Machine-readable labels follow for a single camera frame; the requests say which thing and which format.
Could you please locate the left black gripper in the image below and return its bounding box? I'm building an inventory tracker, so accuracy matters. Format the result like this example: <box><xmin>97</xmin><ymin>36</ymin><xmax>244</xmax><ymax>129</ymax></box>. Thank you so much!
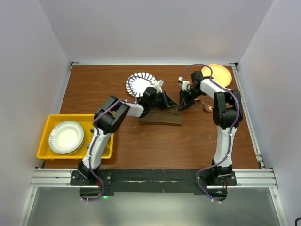
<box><xmin>149</xmin><ymin>90</ymin><xmax>176</xmax><ymax>110</ymax></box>

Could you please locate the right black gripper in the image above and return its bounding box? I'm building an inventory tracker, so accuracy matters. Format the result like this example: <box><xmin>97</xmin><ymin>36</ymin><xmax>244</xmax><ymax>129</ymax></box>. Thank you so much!
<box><xmin>178</xmin><ymin>88</ymin><xmax>204</xmax><ymax>112</ymax></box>

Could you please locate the brown cloth napkin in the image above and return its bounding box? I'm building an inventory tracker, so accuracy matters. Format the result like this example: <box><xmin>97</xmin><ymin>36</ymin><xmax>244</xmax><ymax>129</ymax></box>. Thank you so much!
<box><xmin>139</xmin><ymin>106</ymin><xmax>182</xmax><ymax>126</ymax></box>

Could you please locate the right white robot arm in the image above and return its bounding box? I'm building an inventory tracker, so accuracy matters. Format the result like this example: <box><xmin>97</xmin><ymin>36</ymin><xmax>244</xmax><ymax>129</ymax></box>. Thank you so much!
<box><xmin>178</xmin><ymin>71</ymin><xmax>242</xmax><ymax>185</ymax></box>

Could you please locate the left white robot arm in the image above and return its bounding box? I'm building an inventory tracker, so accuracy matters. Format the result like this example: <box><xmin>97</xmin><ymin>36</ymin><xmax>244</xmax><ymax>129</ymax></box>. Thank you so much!
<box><xmin>77</xmin><ymin>87</ymin><xmax>177</xmax><ymax>185</ymax></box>

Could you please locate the iridescent fork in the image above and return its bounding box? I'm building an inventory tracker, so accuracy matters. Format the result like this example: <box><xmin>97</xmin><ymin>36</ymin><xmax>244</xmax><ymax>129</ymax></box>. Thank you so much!
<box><xmin>195</xmin><ymin>98</ymin><xmax>213</xmax><ymax>108</ymax></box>

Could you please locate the copper spoon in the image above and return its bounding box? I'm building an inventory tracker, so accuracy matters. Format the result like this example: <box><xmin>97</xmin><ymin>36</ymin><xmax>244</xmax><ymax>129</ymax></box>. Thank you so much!
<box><xmin>204</xmin><ymin>105</ymin><xmax>213</xmax><ymax>113</ymax></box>

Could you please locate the white blue striped plate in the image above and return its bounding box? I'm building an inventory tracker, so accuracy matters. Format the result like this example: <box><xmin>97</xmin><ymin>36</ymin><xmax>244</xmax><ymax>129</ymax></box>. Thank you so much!
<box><xmin>125</xmin><ymin>72</ymin><xmax>157</xmax><ymax>98</ymax></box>

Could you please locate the orange plate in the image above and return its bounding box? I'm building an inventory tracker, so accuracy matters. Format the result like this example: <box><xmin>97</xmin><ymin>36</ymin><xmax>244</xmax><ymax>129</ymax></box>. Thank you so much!
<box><xmin>208</xmin><ymin>64</ymin><xmax>232</xmax><ymax>87</ymax></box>

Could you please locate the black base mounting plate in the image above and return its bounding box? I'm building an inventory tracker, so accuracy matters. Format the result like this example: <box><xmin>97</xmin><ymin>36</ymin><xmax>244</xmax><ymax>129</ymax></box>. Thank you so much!
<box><xmin>70</xmin><ymin>169</ymin><xmax>237</xmax><ymax>198</ymax></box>

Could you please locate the white paper plate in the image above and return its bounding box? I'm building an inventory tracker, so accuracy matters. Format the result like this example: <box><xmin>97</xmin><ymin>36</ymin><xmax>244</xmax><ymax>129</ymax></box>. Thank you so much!
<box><xmin>48</xmin><ymin>121</ymin><xmax>84</xmax><ymax>155</ymax></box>

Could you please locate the yellow plastic bin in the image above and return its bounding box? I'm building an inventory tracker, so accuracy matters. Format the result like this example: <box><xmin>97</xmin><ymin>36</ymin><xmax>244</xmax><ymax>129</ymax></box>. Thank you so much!
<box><xmin>36</xmin><ymin>113</ymin><xmax>115</xmax><ymax>160</ymax></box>

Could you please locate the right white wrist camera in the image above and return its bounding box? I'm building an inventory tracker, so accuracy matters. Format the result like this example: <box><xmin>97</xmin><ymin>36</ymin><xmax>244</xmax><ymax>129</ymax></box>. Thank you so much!
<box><xmin>178</xmin><ymin>77</ymin><xmax>191</xmax><ymax>91</ymax></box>

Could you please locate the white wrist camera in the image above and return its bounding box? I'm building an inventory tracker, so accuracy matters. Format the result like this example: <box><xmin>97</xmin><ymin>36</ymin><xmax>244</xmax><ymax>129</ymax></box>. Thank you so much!
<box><xmin>178</xmin><ymin>77</ymin><xmax>191</xmax><ymax>91</ymax></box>
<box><xmin>151</xmin><ymin>80</ymin><xmax>164</xmax><ymax>93</ymax></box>

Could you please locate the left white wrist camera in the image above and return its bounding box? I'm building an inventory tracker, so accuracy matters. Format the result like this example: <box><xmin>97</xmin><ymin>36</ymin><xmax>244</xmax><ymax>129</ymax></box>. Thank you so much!
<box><xmin>151</xmin><ymin>80</ymin><xmax>164</xmax><ymax>93</ymax></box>

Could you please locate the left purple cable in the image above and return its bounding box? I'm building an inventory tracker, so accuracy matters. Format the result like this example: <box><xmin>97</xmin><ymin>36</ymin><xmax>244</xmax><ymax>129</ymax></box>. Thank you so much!
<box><xmin>87</xmin><ymin>73</ymin><xmax>156</xmax><ymax>202</ymax></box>

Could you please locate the aluminium frame rail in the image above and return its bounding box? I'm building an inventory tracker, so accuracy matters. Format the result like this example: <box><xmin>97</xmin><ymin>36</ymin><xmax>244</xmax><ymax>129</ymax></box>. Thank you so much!
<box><xmin>30</xmin><ymin>169</ymin><xmax>277</xmax><ymax>188</ymax></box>

